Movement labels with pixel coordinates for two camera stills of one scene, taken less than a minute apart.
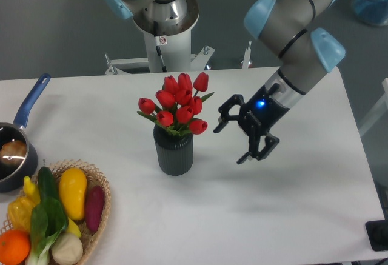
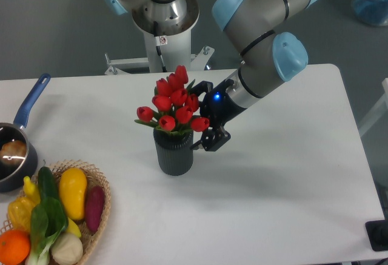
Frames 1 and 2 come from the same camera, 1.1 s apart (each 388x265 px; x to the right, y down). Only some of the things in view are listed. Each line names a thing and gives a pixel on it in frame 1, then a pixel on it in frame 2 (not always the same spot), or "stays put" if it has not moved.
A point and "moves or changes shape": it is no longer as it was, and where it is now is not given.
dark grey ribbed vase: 175,153 stays put
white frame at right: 380,109 stays put
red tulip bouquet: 177,103 moves or changes shape
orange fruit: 14,247 stays put
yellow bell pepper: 19,211 stays put
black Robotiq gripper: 257,116 -> 218,108
